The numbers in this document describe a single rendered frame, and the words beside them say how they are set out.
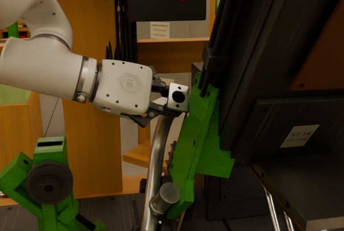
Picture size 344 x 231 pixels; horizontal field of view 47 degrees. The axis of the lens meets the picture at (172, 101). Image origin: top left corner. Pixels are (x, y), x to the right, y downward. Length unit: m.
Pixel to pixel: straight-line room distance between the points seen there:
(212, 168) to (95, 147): 0.43
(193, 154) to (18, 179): 0.30
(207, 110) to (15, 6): 0.33
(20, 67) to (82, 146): 0.41
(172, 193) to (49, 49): 0.33
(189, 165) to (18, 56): 0.34
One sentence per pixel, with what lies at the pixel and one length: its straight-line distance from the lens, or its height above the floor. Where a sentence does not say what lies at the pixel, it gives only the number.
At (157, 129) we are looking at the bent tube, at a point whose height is 1.14.
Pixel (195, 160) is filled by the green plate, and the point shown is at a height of 1.15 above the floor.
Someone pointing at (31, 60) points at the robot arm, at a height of 1.31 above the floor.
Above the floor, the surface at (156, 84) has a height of 1.25.
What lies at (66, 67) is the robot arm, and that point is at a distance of 0.71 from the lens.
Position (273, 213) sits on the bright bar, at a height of 1.05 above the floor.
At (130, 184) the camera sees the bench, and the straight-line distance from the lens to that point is 1.16.
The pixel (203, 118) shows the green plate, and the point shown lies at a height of 1.22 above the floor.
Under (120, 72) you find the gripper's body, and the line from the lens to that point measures 0.74.
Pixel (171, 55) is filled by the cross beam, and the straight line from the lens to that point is 1.10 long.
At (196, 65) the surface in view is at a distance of 0.96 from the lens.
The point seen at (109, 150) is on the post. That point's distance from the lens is 1.07.
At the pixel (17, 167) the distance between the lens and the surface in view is 0.71.
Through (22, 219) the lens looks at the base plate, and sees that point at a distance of 1.04.
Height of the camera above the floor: 1.45
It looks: 18 degrees down
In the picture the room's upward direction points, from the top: straight up
